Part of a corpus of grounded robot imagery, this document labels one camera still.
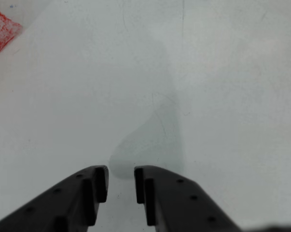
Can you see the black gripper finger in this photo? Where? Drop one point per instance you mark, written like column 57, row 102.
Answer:
column 179, row 203
column 63, row 198

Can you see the red foam cube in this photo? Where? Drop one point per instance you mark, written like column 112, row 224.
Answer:
column 0, row 31

